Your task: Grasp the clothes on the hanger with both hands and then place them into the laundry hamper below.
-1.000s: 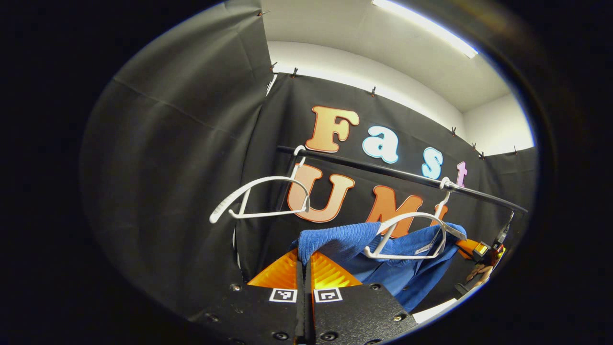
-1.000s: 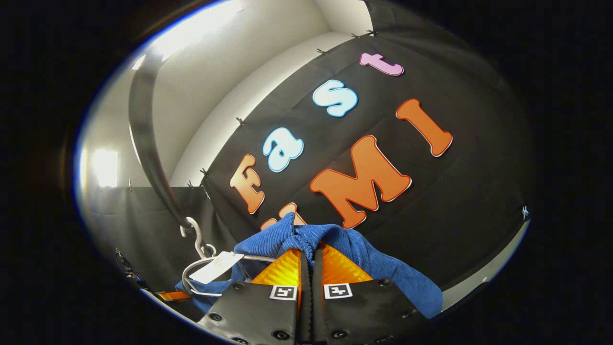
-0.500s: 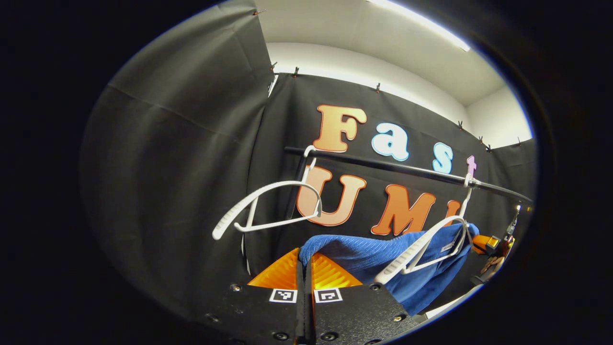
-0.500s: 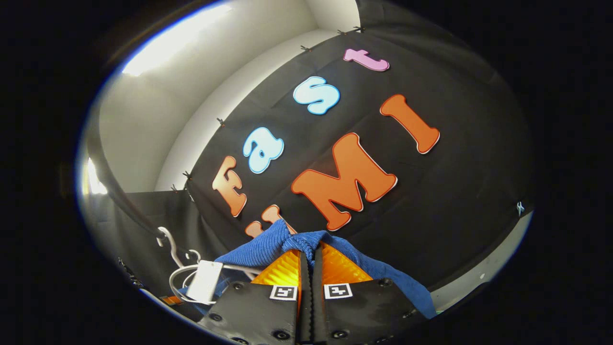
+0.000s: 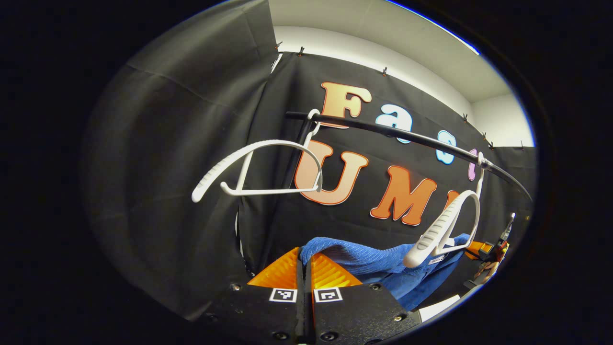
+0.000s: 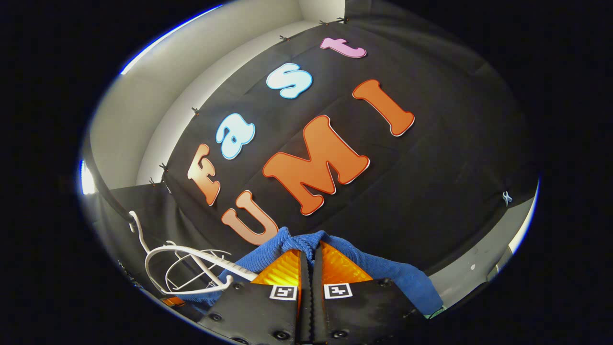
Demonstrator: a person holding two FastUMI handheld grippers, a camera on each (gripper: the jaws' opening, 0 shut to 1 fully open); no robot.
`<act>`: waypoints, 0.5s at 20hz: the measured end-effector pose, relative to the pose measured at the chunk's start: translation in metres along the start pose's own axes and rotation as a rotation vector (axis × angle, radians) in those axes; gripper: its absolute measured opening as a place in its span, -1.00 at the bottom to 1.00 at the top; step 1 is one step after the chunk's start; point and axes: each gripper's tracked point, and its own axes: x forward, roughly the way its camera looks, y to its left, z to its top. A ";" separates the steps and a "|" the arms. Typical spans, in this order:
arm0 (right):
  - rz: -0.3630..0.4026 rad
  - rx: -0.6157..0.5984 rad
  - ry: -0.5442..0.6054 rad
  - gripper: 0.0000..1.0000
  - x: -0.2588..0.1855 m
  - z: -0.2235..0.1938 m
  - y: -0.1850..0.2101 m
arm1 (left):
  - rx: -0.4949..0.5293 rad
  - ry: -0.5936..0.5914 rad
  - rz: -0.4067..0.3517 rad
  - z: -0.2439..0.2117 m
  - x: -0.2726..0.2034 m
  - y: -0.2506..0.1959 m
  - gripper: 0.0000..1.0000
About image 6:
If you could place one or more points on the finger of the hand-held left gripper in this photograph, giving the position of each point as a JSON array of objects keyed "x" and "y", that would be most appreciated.
[{"x": 172, "y": 301}]

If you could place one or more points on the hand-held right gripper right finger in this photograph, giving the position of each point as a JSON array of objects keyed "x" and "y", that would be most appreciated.
[{"x": 317, "y": 306}]

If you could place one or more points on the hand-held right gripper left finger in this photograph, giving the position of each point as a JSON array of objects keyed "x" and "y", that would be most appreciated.
[{"x": 304, "y": 306}]

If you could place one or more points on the white plastic clothes hanger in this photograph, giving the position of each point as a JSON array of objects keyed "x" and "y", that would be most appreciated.
[
  {"x": 139, "y": 235},
  {"x": 210, "y": 258}
]

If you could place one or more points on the black backdrop cloth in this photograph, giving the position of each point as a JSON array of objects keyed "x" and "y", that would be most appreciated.
[{"x": 431, "y": 167}]

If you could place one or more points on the light blue plastic clip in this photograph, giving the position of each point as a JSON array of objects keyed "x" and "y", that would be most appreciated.
[{"x": 506, "y": 197}]

